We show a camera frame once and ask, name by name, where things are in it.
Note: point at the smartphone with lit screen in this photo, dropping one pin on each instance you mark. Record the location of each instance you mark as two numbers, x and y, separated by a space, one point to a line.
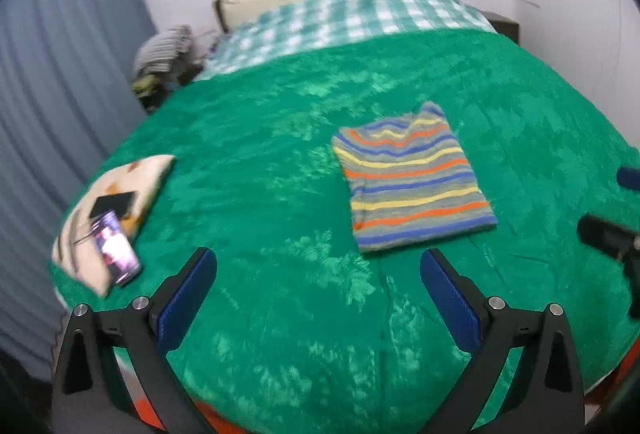
117 249

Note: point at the striped knit sweater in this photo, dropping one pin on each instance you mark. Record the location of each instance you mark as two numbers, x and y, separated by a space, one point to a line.
415 179

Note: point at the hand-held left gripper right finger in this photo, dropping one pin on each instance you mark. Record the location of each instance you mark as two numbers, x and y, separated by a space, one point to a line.
450 299

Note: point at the pile of clothes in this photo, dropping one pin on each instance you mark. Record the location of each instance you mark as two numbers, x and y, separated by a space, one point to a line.
160 58

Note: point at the black wallet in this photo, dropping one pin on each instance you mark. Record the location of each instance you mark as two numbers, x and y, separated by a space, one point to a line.
112 204

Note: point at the dark nightstand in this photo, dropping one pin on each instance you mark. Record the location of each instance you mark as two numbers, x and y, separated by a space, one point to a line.
502 26

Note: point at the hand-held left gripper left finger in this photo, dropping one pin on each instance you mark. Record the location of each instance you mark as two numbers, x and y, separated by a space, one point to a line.
184 309

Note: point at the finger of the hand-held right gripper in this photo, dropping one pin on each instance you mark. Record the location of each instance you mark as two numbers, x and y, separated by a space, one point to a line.
630 177
600 234

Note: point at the green checked bed sheet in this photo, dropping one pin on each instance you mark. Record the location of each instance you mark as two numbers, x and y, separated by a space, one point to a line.
350 18

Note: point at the grey curtain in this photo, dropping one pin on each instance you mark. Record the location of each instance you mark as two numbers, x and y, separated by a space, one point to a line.
60 63

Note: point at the green floral blanket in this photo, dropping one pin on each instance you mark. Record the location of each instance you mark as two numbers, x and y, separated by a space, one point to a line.
275 163

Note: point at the cream printed pillow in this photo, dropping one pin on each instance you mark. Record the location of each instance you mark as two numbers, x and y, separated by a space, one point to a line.
145 174

